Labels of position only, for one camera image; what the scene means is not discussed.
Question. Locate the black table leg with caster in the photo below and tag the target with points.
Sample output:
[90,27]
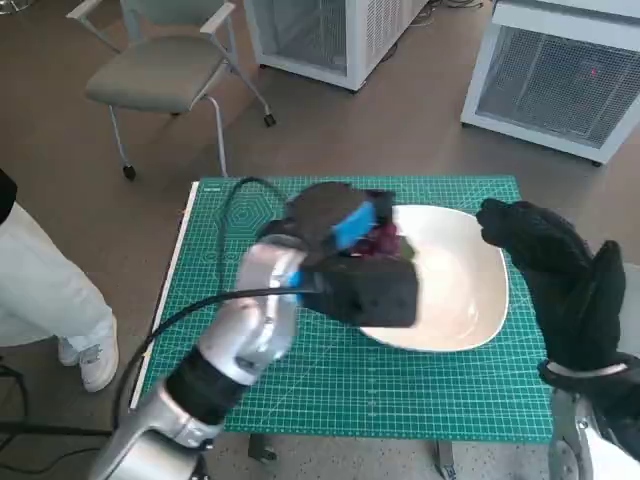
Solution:
[261,447]
[444,460]

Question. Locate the white mesh cabinet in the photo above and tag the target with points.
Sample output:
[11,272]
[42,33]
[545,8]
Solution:
[550,90]
[360,30]

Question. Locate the black left hand blue tape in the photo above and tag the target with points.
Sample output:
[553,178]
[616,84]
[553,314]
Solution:
[325,210]

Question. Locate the green cutting mat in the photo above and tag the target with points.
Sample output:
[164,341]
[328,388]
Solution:
[350,390]

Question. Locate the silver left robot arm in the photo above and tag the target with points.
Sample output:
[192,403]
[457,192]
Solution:
[260,320]

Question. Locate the black knitted glove right hand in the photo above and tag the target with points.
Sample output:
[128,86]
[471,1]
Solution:
[550,250]

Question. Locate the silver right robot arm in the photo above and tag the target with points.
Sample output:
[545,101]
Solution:
[600,450]

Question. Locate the purple toy grapes bunch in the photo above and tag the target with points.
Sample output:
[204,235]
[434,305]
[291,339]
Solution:
[390,240]

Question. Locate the black floor bar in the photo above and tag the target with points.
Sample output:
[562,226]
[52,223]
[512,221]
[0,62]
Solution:
[50,430]

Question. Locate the white square plate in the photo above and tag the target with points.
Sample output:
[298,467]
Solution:
[450,280]

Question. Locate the grey chair with white frame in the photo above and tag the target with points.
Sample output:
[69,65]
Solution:
[145,75]

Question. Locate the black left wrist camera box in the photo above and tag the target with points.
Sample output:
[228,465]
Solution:
[370,295]

